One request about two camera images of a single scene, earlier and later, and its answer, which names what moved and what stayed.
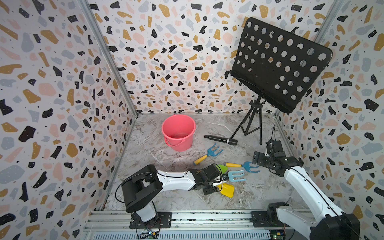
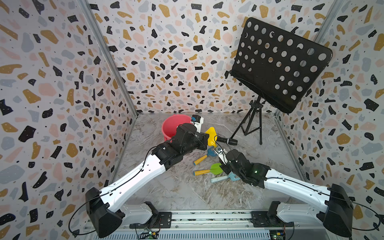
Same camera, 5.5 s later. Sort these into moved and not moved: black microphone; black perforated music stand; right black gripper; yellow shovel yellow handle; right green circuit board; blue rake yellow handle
Moved: yellow shovel yellow handle; right black gripper
Not moved: blue rake yellow handle; black perforated music stand; right green circuit board; black microphone
